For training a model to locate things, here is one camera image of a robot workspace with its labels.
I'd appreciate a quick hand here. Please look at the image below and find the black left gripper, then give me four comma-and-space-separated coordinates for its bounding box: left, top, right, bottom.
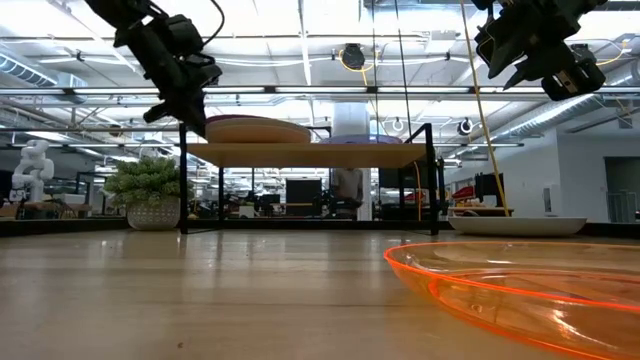
114, 14, 224, 139

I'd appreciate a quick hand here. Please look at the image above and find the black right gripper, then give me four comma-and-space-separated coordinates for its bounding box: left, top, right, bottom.
474, 0, 596, 91

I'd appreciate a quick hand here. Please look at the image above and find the salmon pink plate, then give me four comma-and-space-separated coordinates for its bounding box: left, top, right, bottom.
204, 128, 312, 146

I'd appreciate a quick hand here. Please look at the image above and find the pale grey plate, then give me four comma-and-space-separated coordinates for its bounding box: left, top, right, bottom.
448, 215, 589, 238

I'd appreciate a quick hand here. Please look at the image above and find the pink transparent plate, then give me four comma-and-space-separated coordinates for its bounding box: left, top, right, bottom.
319, 135, 404, 146

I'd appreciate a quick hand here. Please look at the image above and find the orange transparent plate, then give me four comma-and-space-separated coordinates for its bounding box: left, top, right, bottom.
383, 241, 640, 360

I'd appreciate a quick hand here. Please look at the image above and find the wooden shelf with black legs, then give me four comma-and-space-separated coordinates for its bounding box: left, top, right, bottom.
178, 122, 441, 236

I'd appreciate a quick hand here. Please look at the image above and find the potted green plant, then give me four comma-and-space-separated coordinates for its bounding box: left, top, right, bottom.
102, 156, 194, 232

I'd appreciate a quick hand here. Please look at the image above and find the white robot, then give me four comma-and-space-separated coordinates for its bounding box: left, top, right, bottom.
8, 139, 56, 204

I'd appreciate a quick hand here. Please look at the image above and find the person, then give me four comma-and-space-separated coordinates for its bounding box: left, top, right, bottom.
329, 167, 366, 221

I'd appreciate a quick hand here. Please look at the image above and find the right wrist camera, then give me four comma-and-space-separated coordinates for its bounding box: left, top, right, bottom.
541, 43, 607, 102

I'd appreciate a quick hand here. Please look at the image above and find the yellow cable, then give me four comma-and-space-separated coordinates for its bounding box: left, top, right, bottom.
458, 0, 511, 218

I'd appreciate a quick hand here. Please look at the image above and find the black aluminium rig frame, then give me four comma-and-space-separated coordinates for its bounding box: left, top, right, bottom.
0, 215, 640, 239

